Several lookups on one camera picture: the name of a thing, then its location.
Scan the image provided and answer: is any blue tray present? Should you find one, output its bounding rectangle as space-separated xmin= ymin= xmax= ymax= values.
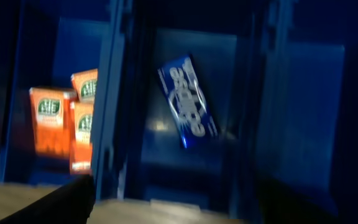
xmin=0 ymin=0 xmax=358 ymax=224

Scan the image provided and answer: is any orange candy box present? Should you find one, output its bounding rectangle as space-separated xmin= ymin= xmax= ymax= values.
xmin=70 ymin=68 xmax=98 ymax=103
xmin=69 ymin=101 xmax=94 ymax=175
xmin=29 ymin=86 xmax=78 ymax=159

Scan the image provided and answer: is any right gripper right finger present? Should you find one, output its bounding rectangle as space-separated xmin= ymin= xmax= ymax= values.
xmin=256 ymin=177 xmax=344 ymax=224

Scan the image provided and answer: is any blue candy pack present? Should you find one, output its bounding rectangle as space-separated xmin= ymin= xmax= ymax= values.
xmin=157 ymin=54 xmax=220 ymax=149

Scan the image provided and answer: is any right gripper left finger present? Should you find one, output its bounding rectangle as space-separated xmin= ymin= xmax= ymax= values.
xmin=0 ymin=174 xmax=96 ymax=224

